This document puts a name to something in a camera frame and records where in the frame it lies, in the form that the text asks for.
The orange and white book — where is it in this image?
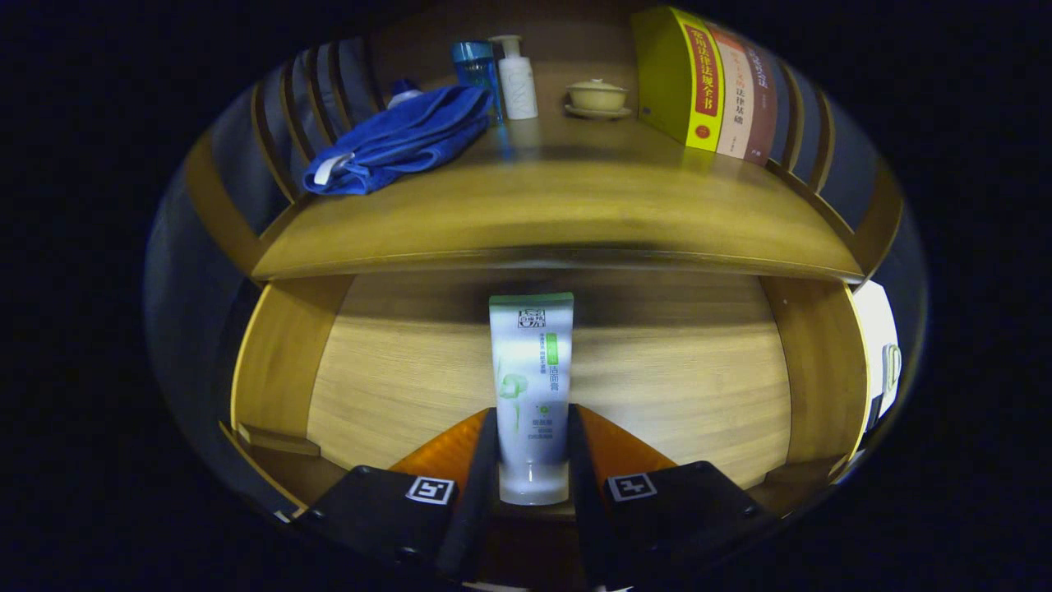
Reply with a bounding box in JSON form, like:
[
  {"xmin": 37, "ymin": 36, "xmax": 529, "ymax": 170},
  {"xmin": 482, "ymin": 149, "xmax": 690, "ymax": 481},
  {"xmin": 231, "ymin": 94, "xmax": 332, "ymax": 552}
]
[{"xmin": 707, "ymin": 23, "xmax": 755, "ymax": 160}]

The blue towel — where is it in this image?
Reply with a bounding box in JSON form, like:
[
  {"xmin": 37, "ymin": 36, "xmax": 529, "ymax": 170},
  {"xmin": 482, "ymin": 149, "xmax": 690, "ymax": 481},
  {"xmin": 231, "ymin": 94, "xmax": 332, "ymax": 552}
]
[{"xmin": 302, "ymin": 85, "xmax": 496, "ymax": 197}]

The wooden countertop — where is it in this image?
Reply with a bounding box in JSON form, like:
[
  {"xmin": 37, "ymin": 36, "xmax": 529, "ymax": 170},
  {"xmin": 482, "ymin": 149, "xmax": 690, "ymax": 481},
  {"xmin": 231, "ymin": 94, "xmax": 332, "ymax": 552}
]
[{"xmin": 251, "ymin": 78, "xmax": 865, "ymax": 284}]

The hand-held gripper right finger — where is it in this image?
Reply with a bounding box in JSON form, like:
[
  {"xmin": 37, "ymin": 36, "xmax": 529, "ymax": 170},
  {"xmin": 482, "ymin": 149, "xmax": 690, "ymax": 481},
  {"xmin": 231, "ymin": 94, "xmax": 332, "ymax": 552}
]
[{"xmin": 567, "ymin": 403, "xmax": 780, "ymax": 589}]

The wooden cabinet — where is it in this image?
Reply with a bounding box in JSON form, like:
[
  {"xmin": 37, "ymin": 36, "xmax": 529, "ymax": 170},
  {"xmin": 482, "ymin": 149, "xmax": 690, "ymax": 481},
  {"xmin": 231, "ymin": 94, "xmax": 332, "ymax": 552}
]
[{"xmin": 182, "ymin": 4, "xmax": 905, "ymax": 284}]

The white and green tube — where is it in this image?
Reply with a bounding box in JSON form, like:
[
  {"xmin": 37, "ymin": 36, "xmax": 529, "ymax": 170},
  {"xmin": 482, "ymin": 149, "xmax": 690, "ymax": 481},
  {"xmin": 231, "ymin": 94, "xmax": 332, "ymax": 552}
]
[{"xmin": 488, "ymin": 293, "xmax": 575, "ymax": 506}]

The yellow book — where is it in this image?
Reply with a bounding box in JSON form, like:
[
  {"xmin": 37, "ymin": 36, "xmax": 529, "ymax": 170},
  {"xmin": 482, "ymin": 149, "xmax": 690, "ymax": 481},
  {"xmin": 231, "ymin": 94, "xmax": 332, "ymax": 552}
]
[{"xmin": 631, "ymin": 7, "xmax": 726, "ymax": 154}]

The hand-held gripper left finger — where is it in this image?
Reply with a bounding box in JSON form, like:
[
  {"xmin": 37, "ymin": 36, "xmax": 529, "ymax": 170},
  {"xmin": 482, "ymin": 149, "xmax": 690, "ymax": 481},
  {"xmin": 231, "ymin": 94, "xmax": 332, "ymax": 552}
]
[{"xmin": 298, "ymin": 407, "xmax": 502, "ymax": 580}]

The wooden drawer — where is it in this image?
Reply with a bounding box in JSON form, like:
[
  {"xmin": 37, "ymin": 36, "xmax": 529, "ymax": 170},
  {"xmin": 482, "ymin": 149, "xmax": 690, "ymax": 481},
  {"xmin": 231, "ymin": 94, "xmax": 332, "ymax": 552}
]
[{"xmin": 218, "ymin": 267, "xmax": 872, "ymax": 527}]

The blue transparent bottle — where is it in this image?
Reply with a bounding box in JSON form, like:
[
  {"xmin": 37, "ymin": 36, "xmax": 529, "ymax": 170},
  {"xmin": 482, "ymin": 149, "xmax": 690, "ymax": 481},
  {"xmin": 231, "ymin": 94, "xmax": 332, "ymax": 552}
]
[{"xmin": 451, "ymin": 41, "xmax": 504, "ymax": 126}]

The white pump bottle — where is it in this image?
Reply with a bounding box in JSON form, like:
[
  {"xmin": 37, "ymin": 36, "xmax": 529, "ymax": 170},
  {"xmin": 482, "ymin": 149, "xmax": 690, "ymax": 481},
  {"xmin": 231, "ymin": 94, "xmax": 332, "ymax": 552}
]
[{"xmin": 490, "ymin": 35, "xmax": 540, "ymax": 121}]

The brown book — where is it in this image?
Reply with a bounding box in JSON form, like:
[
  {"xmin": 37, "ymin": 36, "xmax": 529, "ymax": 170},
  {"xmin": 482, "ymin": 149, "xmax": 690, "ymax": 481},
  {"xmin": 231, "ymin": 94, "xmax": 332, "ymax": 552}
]
[{"xmin": 744, "ymin": 41, "xmax": 779, "ymax": 167}]

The beige lidded teacup with saucer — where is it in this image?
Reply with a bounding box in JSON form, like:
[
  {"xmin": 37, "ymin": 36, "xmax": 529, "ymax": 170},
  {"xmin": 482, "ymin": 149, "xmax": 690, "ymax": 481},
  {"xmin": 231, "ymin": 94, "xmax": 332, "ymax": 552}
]
[{"xmin": 564, "ymin": 79, "xmax": 634, "ymax": 120}]

